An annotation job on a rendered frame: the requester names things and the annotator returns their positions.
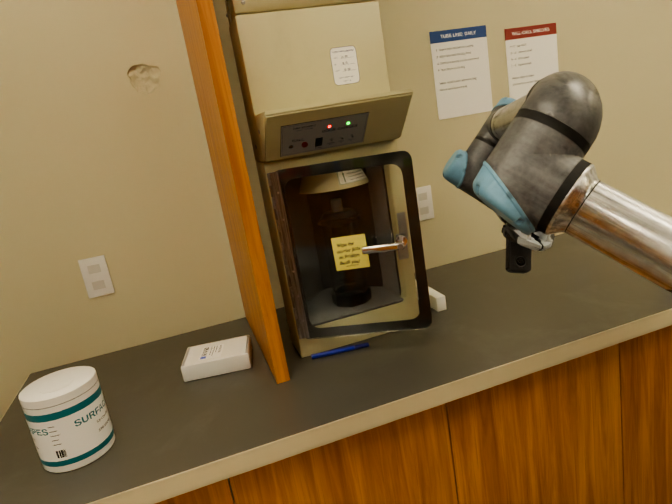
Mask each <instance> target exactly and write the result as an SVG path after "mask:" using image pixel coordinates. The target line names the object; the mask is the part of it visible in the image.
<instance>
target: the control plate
mask: <svg viewBox="0 0 672 504"><path fill-rule="evenodd" d="M368 116H369V112H365V113H359V114H353V115H347V116H341V117H335V118H328V119H322V120H316V121H310V122H304V123H298V124H292V125H286V126H281V143H280V157H283V156H288V155H294V154H299V153H305V152H310V151H316V150H321V149H327V148H332V147H338V146H343V145H349V144H354V143H360V142H363V140H364V136H365V131H366V126H367V121H368ZM348 121H350V122H351V123H350V124H349V125H346V122H348ZM329 124H331V125H332V127H331V128H327V126H328V125H329ZM351 134H354V137H353V138H352V137H350V135H351ZM340 136H344V138H343V139H340ZM321 137H323V141H322V146H317V147H315V141H316V138H321ZM331 137H332V138H333V141H330V140H329V139H330V138H331ZM303 142H307V143H308V146H307V147H305V148H303V147H302V146H301V145H302V143H303ZM290 145H293V148H292V149H289V146H290Z"/></svg>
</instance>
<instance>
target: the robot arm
mask: <svg viewBox="0 0 672 504"><path fill-rule="evenodd" d="M602 118H603V108H602V101H601V97H600V94H599V92H598V90H597V88H596V86H595V85H594V84H593V83H592V82H591V81H590V80H589V79H588V78H586V77H585V76H583V75H582V74H579V73H577V72H571V71H561V72H555V73H553V74H550V75H548V76H546V77H544V78H542V79H541V80H539V81H538V82H537V83H535V84H534V85H533V86H532V88H531V89H530V90H529V92H528V94H526V95H525V96H523V97H521V98H519V99H517V100H515V99H513V98H508V97H504V98H502V99H500V100H499V102H498V103H497V105H496V106H495V107H494V108H493V109H492V111H491V114H490V115H489V117H488V118H487V120H486V121H485V123H484V124H483V126H482V128H481V129H480V131H479V132H478V134H477V135H476V137H475V138H474V140H473V141H472V143H471V144H470V146H469V147H468V149H467V150H466V151H463V150H461V149H459V150H457V151H455V152H454V153H453V155H452V156H451V158H450V159H449V160H448V162H447V163H446V165H445V167H444V169H443V177H444V179H446V180H447V181H448V182H450V183H451V184H453V185H454V186H455V187H456V188H457V189H460V190H462V191H464V192H465V193H467V194H468V195H470V196H472V197H473V198H475V199H476V200H478V201H479V202H480V203H482V204H484V205H485V206H487V207H488V208H490V209H491V210H493V211H494V212H495V213H496V215H497V216H498V217H499V219H500V220H501V221H502V222H503V223H505V225H503V227H502V231H501V232H502V233H503V236H504V237H505V238H506V271H507V272H510V273H523V274H524V273H527V272H529V271H530V270H531V258H532V250H534V251H538V250H539V251H544V250H546V249H548V248H550V247H552V245H553V242H554V238H555V234H554V233H559V232H564V233H566V234H568V235H569V236H571V237H573V238H575V239H577V240H578V241H580V242H582V243H584V244H585V245H587V246H589V247H591V248H593V249H594V250H596V251H598V252H600V253H601V254H603V255H605V256H607V257H608V258H610V259H612V260H614V261H616V262H617V263H619V264H621V265H623V266H624V267H626V268H628V269H630V270H632V271H633V272H635V273H637V274H639V275H640V276H642V277H644V278H646V279H647V280H649V281H651V282H653V283H655V284H656V285H658V286H660V287H662V288H663V289H665V290H667V291H669V292H670V293H672V217H671V216H669V215H667V214H665V213H663V212H661V211H659V210H657V209H655V208H653V207H651V206H649V205H647V204H645V203H643V202H641V201H639V200H637V199H635V198H633V197H631V196H629V195H627V194H625V193H623V192H621V191H619V190H617V189H615V188H613V187H611V186H610V185H608V184H606V183H604V182H602V181H600V180H599V179H598V176H597V173H596V169H595V166H594V164H592V163H590V162H588V161H586V160H584V159H583V158H584V157H585V155H586V154H587V152H588V151H589V149H590V147H591V146H592V144H593V143H594V141H595V140H596V138H597V135H598V133H599V131H600V127H601V123H602Z"/></svg>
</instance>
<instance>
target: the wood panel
mask: <svg viewBox="0 0 672 504"><path fill-rule="evenodd" d="M176 4H177V8H178V13H179V17H180V22H181V26H182V31H183V35H184V40H185V44H186V49H187V53H188V58H189V62H190V67H191V72H192V76H193V81H194V85H195V90H196V94H197V99H198V103H199V108H200V112H201V117H202V121H203V126H204V130H205V135H206V139H207V144H208V148H209V153H210V158H211V162H212V167H213V171H214V176H215V180H216V185H217V189H218V194H219V198H220V203H221V207H222V212H223V216H224V221H225V225H226V230H227V234H228V239H229V243H230V248H231V253H232V257H233V262H234V266H235V271H236V275H237V280H238V284H239V289H240V293H241V298H242V302H243V307H244V311H245V316H246V319H247V321H248V323H249V325H250V327H251V329H252V331H253V333H254V336H255V338H256V340H257V342H258V344H259V346H260V348H261V350H262V352H263V355H264V357H265V359H266V361H267V363H268V365H269V367H270V369H271V372H272V374H273V376H274V378H275V380H276V382H277V384H279V383H282V382H285V381H289V380H290V377H289V372H288V367H287V362H286V357H285V352H284V347H283V342H282V338H281V333H280V328H279V323H278V318H277V313H276V308H275V303H274V299H273V294H272V289H271V284H270V279H269V274H268V269H267V264H266V260H265V255H264V250H263V245H262V240H261V235H260V230H259V225H258V221H257V216H256V211H255V206H254V201H253V196H252V191H251V186H250V182H249V177H248V172H247V167H246V162H245V157H244V152H243V147H242V142H241V138H240V133H239V128H238V123H237V118H236V113H235V108H234V103H233V99H232V94H231V89H230V84H229V79H228V74H227V69H226V64H225V60H224V55H223V50H222V45H221V40H220V35H219V30H218V25H217V21H216V16H215V11H214V6H213V1H212V0H176Z"/></svg>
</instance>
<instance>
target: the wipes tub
mask: <svg viewBox="0 0 672 504"><path fill-rule="evenodd" d="M19 401H20V403H21V406H22V409H23V413H24V415H25V418H26V421H27V424H28V427H29V429H30V432H31V435H32V438H33V440H34V443H35V446H36V449H37V452H38V454H39V457H40V460H41V462H42V464H43V467H44V469H45V470H47V471H49V472H55V473H61V472H68V471H72V470H75V469H78V468H81V467H83V466H86V465H88V464H90V463H92V462H93V461H95V460H97V459H98V458H100V457H101V456H102V455H104V454H105V453H106V452H107V451H108V450H109V449H110V448H111V446H112V445H113V443H114V441H115V434H114V430H113V426H112V423H111V420H110V416H109V413H108V410H107V406H106V403H105V400H104V396H103V393H102V390H101V386H100V383H99V380H98V377H97V374H96V370H95V369H94V368H93V367H89V366H76V367H70V368H66V369H62V370H59V371H56V372H53V373H50V374H48V375H46V376H43V377H41V378H39V379H37V380H36V381H34V382H32V383H31V384H29V385H28V386H26V387H25V388H24V389H23V390H22V391H21V392H20V394H19Z"/></svg>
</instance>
